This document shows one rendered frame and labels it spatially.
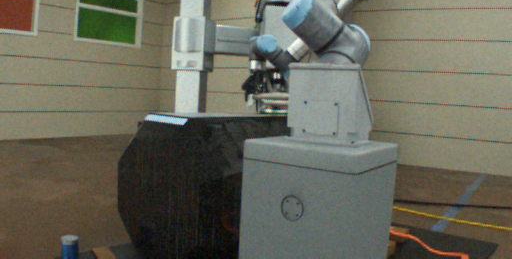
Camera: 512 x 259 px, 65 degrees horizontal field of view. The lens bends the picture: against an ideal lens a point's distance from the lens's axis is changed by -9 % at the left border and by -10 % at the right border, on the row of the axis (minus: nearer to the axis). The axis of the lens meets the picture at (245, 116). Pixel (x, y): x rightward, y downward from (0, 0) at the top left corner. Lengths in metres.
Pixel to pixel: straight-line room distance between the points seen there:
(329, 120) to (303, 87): 0.14
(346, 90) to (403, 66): 5.98
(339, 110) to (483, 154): 5.81
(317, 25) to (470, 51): 5.75
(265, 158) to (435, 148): 5.96
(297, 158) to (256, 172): 0.16
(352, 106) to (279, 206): 0.38
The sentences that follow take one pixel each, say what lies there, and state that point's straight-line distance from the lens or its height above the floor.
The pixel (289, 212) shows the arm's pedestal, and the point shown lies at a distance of 1.38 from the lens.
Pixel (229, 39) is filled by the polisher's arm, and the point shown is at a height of 1.41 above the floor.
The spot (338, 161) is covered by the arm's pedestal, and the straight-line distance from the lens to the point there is 1.27.
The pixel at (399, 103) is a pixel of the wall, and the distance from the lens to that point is 7.36.
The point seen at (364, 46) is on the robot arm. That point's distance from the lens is 1.61.
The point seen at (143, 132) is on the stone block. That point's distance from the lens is 2.35.
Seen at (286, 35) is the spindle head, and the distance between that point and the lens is 2.98.
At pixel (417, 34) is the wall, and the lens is 7.37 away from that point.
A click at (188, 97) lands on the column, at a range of 3.39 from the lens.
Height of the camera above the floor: 1.00
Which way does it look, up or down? 3 degrees down
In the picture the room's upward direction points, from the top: 3 degrees clockwise
